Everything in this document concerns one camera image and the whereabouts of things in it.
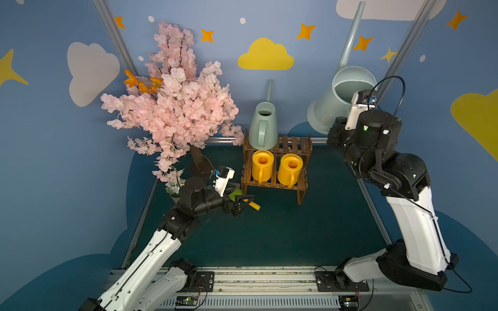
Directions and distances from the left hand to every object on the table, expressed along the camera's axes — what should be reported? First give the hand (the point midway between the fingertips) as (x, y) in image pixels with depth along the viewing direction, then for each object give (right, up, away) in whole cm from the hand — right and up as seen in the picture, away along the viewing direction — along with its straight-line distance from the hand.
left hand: (245, 188), depth 67 cm
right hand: (+28, +21, -12) cm, 37 cm away
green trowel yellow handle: (+2, -11, +28) cm, 30 cm away
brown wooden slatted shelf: (+25, +17, +19) cm, 36 cm away
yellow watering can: (+7, +9, +13) cm, 17 cm away
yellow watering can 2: (+18, +6, +11) cm, 22 cm away
